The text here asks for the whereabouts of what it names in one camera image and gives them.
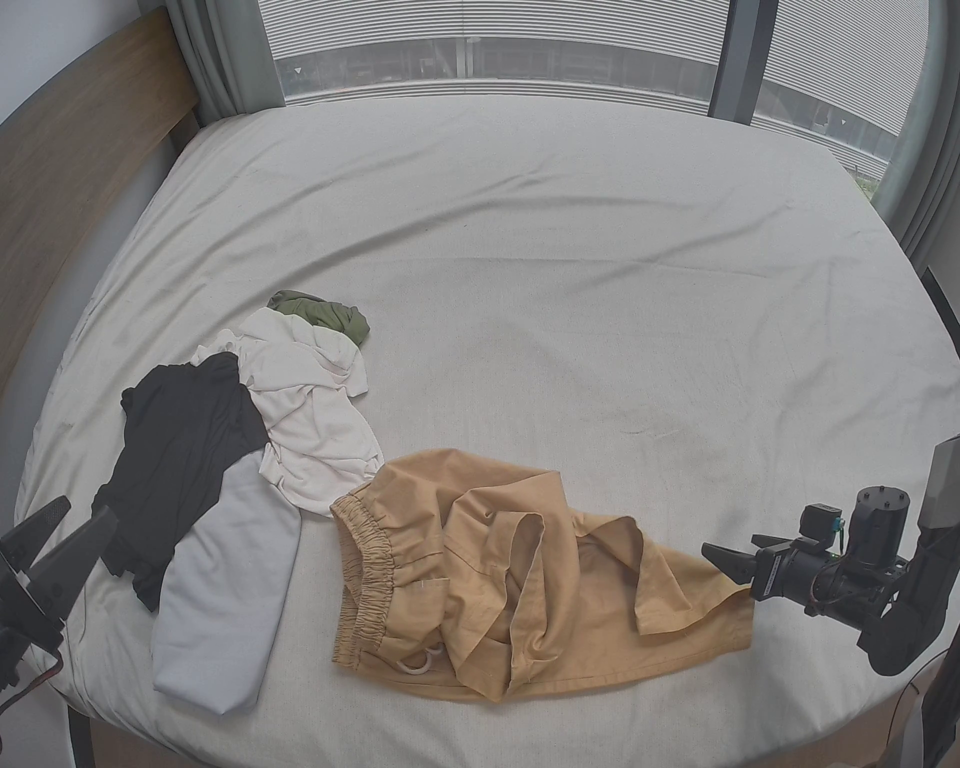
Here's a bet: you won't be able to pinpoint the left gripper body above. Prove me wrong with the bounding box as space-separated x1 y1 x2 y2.
0 558 66 696

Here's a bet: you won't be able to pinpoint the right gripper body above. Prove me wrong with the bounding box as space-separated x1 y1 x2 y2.
751 545 838 603

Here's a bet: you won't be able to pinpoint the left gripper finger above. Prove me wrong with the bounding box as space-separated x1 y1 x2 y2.
0 495 72 573
28 507 120 625

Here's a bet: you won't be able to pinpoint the tan shorts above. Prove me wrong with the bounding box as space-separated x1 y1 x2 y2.
329 447 756 705

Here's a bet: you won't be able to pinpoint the bed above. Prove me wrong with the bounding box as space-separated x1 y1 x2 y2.
0 7 960 768

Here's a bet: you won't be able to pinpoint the pale grey garment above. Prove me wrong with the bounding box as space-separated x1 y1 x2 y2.
151 450 303 718

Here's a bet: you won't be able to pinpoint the black garment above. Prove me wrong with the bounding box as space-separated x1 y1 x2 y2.
90 351 270 613

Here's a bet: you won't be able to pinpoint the white garment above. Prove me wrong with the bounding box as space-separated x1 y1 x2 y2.
189 307 386 519

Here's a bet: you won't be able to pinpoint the green garment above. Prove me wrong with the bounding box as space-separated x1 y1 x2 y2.
267 289 372 351

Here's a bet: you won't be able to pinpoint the grey-green curtain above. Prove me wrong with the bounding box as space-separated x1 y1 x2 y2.
872 0 960 258
166 0 288 123

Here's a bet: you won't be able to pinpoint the window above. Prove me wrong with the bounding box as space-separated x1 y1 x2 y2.
255 0 931 175

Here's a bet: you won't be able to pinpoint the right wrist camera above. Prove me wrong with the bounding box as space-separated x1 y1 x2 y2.
798 504 843 558

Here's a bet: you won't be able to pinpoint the black cable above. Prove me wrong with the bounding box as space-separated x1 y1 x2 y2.
889 649 960 755

